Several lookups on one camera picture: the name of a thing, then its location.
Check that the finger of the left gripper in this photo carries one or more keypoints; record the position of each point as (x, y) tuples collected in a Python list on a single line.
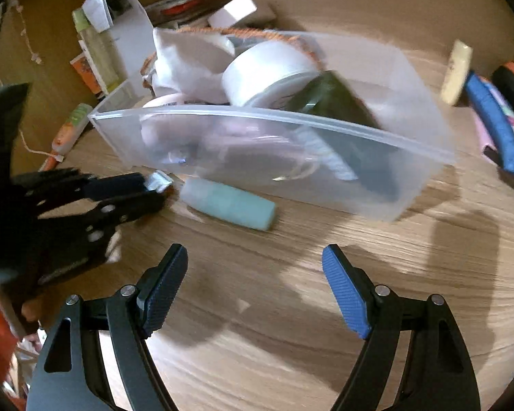
[(48, 190), (85, 235)]

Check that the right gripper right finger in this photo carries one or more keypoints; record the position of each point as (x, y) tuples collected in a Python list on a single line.
[(438, 372)]

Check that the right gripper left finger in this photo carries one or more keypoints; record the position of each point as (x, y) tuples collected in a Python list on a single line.
[(71, 375)]

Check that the blue small packet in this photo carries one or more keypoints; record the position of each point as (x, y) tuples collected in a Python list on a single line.
[(158, 181)]

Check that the mint green tube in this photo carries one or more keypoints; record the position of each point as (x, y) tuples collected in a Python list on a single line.
[(229, 204)]

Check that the white drawstring cloth pouch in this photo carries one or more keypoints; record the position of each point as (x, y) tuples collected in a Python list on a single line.
[(191, 64)]

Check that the white round cream jar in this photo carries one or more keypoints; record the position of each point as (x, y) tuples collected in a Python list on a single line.
[(268, 75)]

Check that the left hand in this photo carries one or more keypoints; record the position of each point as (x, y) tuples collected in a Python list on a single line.
[(31, 311)]

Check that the orange green tube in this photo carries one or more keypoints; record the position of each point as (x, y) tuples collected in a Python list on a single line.
[(67, 136)]

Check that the orange booklet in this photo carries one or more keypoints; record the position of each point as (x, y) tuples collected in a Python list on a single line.
[(82, 67)]

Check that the blue pencil case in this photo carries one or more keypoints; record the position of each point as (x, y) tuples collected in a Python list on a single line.
[(496, 114)]

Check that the clear plastic storage bin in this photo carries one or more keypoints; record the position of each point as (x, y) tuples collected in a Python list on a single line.
[(255, 149)]

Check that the small white pink box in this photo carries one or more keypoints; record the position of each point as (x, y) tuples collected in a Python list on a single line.
[(238, 13)]

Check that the dark green glass jar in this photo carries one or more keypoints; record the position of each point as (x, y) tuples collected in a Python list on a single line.
[(330, 98)]

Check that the cream sunscreen bottle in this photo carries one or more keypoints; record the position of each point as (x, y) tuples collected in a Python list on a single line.
[(459, 65)]

